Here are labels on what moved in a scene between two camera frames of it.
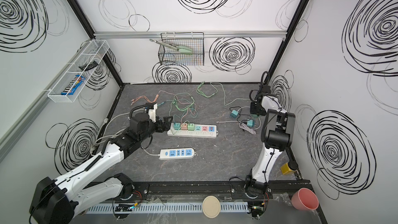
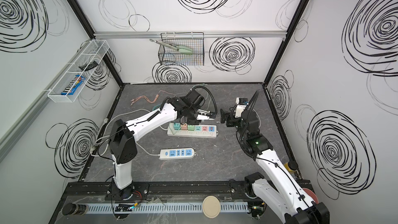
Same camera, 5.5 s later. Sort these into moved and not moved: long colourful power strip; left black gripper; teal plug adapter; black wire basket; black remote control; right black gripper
Moved: right black gripper; left black gripper
Not moved: teal plug adapter; black wire basket; long colourful power strip; black remote control
